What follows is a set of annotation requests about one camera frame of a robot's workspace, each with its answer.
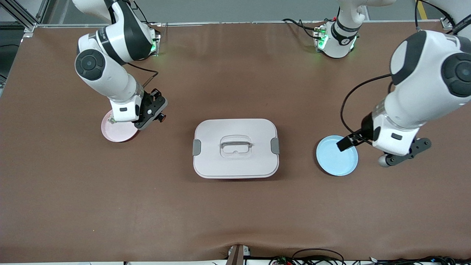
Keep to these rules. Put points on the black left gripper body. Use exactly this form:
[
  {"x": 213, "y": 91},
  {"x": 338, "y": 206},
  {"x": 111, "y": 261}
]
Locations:
[{"x": 367, "y": 128}]

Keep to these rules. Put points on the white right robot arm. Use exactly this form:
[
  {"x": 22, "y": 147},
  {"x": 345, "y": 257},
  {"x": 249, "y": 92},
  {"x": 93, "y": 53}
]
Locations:
[{"x": 106, "y": 77}]

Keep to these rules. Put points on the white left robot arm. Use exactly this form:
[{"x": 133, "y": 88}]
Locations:
[{"x": 423, "y": 92}]

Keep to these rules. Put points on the light blue round plate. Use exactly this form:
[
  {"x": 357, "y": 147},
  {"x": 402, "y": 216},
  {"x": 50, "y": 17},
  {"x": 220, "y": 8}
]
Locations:
[{"x": 331, "y": 162}]

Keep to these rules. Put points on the pink round plate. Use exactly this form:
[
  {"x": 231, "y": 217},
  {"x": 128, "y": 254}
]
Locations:
[{"x": 117, "y": 134}]

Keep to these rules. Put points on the grey box latch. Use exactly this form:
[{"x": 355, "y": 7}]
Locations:
[
  {"x": 197, "y": 147},
  {"x": 275, "y": 146}
]

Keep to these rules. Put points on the white lidded storage box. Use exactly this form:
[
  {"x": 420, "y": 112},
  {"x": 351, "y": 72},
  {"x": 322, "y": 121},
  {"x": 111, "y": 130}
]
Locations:
[{"x": 209, "y": 165}]

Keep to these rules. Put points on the metal table edge strip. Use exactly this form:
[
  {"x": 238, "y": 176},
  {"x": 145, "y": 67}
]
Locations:
[{"x": 239, "y": 23}]

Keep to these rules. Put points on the aluminium frame corner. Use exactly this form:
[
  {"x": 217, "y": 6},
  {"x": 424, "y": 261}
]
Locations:
[
  {"x": 446, "y": 24},
  {"x": 25, "y": 20}
]

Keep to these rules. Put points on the brown camera mount post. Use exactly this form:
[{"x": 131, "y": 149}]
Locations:
[{"x": 237, "y": 255}]

